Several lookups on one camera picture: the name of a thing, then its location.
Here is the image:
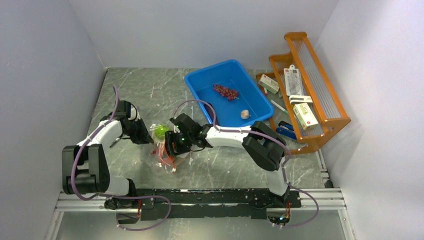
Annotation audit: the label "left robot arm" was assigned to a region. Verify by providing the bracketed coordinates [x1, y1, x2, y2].
[61, 100, 154, 210]

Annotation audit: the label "green fake pepper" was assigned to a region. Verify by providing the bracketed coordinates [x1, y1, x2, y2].
[151, 124, 170, 140]

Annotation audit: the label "black aluminium base frame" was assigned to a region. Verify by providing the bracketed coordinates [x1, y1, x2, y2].
[55, 188, 346, 224]

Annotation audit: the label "white flat box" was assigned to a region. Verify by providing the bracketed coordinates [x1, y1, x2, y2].
[288, 95, 313, 105]

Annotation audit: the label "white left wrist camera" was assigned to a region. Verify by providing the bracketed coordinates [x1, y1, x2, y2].
[128, 106, 140, 121]

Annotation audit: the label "blue stapler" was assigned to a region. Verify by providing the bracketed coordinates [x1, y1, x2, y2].
[276, 120, 297, 141]

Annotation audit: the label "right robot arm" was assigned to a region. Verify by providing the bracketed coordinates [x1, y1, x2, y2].
[164, 113, 290, 207]

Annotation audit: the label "white red large box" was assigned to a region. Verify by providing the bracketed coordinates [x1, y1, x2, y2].
[293, 102, 319, 130]

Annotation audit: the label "white green pen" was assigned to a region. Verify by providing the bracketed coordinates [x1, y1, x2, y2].
[270, 100, 289, 114]

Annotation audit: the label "clear blister pack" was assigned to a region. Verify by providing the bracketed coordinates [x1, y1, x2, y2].
[283, 64, 304, 96]

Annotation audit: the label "red fake grapes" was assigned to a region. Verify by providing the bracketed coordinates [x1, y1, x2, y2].
[212, 83, 239, 101]

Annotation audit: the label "blue plastic bin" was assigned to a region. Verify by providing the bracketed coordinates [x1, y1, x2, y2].
[185, 59, 274, 127]

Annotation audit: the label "white green small box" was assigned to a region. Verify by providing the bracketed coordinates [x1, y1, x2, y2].
[258, 74, 280, 94]

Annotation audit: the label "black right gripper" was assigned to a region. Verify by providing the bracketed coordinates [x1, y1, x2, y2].
[164, 129, 194, 158]

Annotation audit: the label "clear zip bag red seal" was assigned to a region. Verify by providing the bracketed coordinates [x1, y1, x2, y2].
[149, 120, 193, 174]

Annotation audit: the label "orange wooden rack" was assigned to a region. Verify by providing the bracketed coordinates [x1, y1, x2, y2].
[265, 31, 351, 155]

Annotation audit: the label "purple fake eggplant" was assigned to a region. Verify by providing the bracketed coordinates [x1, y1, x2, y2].
[203, 103, 214, 123]

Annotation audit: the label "red fake chili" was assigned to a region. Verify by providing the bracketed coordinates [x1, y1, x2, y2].
[150, 141, 165, 160]

